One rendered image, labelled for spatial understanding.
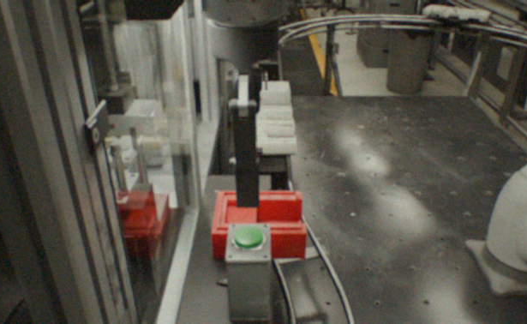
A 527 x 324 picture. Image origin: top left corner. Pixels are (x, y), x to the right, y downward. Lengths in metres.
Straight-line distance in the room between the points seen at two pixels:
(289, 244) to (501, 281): 0.57
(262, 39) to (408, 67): 3.63
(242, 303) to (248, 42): 0.36
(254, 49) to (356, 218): 0.87
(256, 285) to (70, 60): 0.41
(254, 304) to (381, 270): 0.53
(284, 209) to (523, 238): 0.52
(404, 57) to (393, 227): 2.89
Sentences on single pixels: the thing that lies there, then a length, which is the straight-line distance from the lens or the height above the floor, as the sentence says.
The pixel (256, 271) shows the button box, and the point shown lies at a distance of 0.62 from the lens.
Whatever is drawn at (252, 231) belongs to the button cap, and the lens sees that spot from 0.63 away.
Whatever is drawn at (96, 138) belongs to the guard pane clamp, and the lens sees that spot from 0.36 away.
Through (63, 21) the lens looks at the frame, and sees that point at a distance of 0.34.
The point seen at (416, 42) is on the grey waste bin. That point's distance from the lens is 4.02.
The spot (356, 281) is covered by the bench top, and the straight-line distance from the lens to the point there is 1.09.
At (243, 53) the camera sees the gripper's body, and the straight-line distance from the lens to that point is 0.47.
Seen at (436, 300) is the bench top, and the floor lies 0.68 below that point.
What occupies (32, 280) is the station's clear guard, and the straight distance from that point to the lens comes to 0.33.
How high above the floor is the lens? 1.43
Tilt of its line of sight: 29 degrees down
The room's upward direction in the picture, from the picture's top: straight up
